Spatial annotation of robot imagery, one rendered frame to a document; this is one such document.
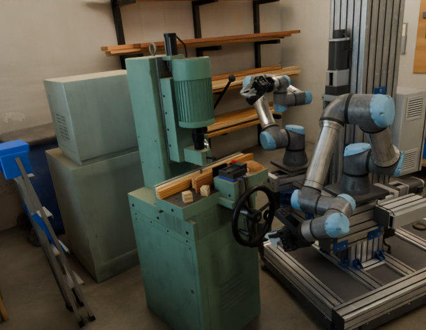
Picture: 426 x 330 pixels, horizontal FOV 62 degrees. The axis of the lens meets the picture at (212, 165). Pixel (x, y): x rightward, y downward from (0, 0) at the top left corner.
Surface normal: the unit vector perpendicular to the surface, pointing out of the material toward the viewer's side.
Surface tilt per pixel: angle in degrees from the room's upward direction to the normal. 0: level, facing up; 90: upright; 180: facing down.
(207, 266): 90
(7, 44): 90
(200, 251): 90
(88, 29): 90
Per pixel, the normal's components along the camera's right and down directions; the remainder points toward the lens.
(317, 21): -0.78, 0.27
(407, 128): 0.40, 0.28
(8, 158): 0.66, 0.21
